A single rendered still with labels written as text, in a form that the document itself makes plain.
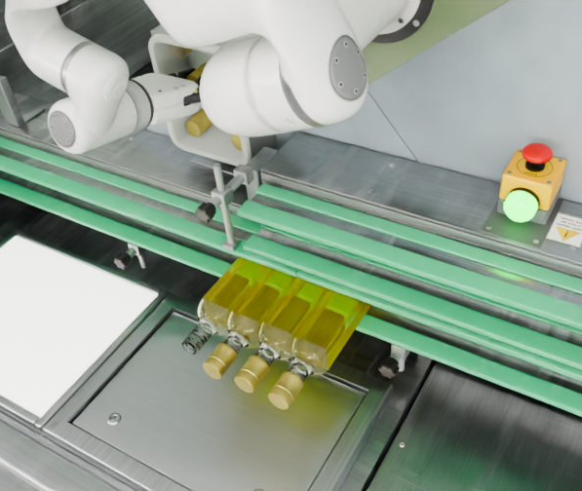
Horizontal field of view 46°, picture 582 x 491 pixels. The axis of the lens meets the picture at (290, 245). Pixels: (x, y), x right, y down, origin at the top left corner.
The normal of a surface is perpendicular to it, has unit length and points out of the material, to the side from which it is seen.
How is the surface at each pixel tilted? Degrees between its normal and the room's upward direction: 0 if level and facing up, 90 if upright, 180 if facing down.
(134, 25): 90
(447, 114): 0
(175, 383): 90
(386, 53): 1
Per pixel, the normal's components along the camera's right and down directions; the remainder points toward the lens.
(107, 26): 0.85, 0.30
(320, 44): 0.61, 0.17
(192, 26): -0.34, 0.87
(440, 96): -0.51, 0.61
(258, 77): -0.66, 0.14
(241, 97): -0.61, 0.39
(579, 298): -0.09, -0.73
